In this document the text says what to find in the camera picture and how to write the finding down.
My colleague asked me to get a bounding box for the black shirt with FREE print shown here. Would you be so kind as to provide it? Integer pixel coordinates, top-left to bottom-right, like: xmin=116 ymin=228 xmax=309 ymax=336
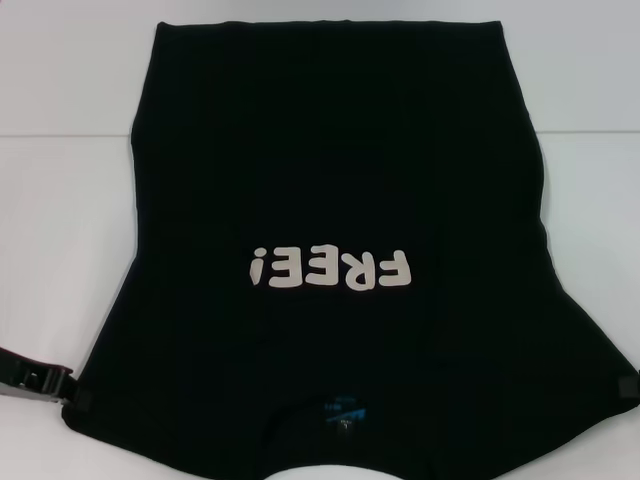
xmin=64 ymin=19 xmax=640 ymax=480

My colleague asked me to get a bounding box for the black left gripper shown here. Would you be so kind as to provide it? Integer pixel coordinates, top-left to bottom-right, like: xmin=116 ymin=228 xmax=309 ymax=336
xmin=0 ymin=345 xmax=93 ymax=409

